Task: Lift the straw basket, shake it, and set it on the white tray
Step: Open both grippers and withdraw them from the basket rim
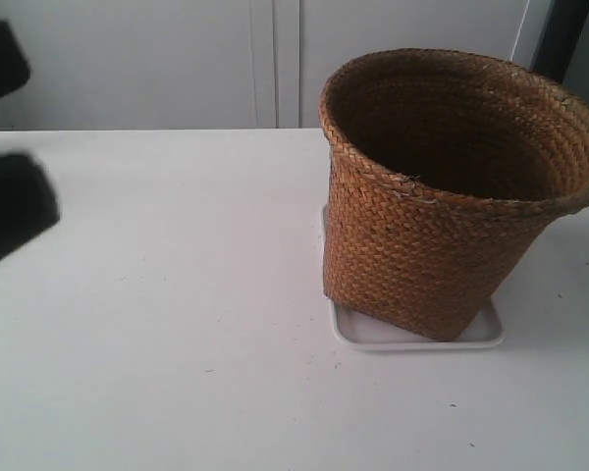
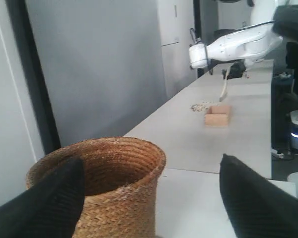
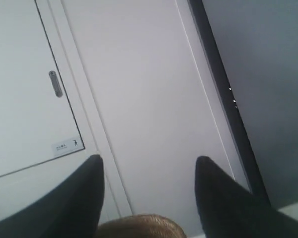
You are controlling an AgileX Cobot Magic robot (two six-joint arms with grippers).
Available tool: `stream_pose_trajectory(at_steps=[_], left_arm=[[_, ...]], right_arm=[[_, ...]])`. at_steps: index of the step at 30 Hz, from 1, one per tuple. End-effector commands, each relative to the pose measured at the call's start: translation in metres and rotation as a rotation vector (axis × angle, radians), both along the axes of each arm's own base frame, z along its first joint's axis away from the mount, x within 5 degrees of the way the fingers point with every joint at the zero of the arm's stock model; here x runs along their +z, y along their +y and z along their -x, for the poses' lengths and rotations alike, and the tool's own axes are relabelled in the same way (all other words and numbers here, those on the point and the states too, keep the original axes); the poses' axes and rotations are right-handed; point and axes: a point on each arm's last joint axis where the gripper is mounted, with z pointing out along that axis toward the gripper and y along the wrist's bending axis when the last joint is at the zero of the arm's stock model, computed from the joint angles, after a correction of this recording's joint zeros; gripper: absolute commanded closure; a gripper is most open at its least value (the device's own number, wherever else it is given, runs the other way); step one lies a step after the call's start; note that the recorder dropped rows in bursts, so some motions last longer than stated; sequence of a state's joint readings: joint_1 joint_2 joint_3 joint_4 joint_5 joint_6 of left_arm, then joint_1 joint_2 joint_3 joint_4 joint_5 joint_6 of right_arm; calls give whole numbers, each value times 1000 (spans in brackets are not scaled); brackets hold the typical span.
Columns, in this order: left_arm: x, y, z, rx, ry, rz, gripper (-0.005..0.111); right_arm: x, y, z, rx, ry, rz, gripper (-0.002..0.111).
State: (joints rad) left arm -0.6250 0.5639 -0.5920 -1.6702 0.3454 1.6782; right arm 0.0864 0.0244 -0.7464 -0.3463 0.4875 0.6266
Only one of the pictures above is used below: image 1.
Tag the brown woven wicker basket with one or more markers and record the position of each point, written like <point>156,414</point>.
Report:
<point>445,166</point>

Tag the white cabinet doors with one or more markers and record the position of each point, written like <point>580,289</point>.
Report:
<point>107,65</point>

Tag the white rectangular plastic tray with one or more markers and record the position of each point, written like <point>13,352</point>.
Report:
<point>363,333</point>

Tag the dark vertical post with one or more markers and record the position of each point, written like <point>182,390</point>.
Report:
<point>559,37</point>

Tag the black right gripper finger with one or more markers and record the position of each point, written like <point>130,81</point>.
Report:
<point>14,68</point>

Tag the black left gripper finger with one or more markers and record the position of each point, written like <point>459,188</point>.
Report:
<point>29,204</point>

